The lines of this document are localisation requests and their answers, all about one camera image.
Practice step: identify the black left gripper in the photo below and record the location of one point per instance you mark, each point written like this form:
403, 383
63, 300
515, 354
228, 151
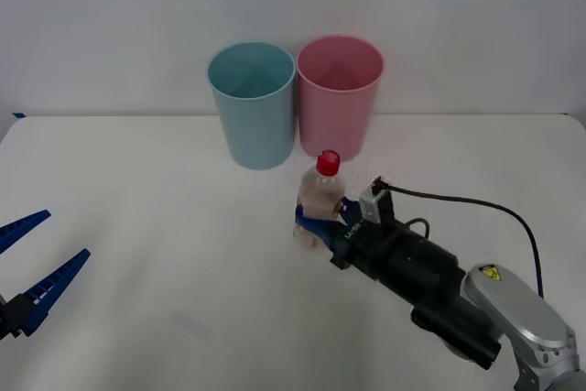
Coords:
3, 318

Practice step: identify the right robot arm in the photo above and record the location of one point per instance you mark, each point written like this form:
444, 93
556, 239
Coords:
508, 313

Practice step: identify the pale blue plastic bin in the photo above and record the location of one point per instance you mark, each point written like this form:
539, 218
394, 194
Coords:
256, 134

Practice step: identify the pink plastic bin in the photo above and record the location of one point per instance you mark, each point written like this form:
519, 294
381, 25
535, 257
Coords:
334, 121

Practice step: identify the clear bottle with red cap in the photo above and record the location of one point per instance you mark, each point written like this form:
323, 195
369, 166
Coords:
320, 192

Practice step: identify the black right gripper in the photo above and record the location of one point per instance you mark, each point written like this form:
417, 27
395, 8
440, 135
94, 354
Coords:
366, 249

